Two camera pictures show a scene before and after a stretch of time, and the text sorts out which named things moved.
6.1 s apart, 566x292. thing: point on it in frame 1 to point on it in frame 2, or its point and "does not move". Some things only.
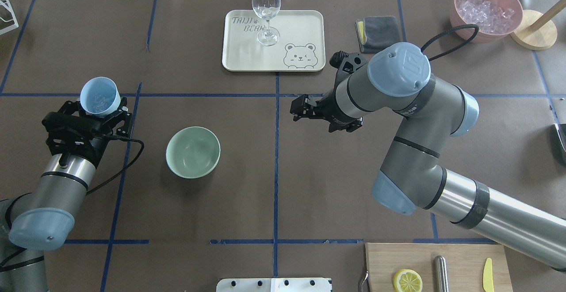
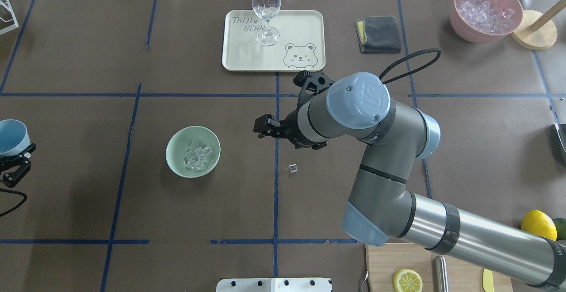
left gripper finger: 124,131 to 10,178
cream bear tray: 301,47 does not move
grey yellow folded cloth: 375,33 does not move
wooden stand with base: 537,31 does not move
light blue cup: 100,96 to 14,137
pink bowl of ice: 495,9 does not move
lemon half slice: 407,280 does not move
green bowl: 193,152 does not move
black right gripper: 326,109 to 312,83
